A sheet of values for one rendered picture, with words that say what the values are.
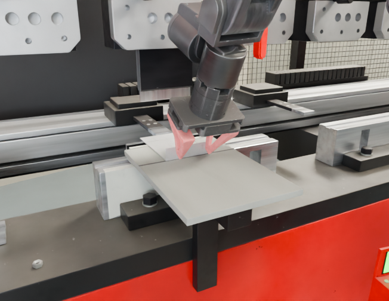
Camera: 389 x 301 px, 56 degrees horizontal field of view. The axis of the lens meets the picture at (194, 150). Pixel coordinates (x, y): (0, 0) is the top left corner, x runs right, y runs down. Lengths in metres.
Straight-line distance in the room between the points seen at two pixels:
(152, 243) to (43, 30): 0.36
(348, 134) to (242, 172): 0.45
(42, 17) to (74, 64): 0.57
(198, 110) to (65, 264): 0.31
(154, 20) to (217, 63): 0.18
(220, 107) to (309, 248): 0.42
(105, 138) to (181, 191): 0.45
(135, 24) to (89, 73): 0.57
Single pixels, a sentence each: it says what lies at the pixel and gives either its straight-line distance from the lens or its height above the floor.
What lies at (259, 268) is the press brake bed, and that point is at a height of 0.76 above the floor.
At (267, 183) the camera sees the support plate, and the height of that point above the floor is 1.00.
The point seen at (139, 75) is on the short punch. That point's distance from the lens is 0.65.
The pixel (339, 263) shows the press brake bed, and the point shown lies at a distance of 0.93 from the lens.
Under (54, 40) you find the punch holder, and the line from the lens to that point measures 0.58.
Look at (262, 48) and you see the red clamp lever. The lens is 0.68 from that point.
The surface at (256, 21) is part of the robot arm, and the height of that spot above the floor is 1.22.
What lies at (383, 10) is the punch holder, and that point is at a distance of 0.95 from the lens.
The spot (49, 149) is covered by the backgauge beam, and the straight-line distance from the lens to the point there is 0.90.
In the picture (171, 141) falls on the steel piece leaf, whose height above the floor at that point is 1.00.
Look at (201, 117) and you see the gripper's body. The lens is 0.53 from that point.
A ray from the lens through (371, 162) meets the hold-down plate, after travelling 0.98.
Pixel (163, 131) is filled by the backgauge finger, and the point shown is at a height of 1.00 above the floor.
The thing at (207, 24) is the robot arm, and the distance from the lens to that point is 0.45.
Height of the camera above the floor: 1.23
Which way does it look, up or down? 20 degrees down
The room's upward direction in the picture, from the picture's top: straight up
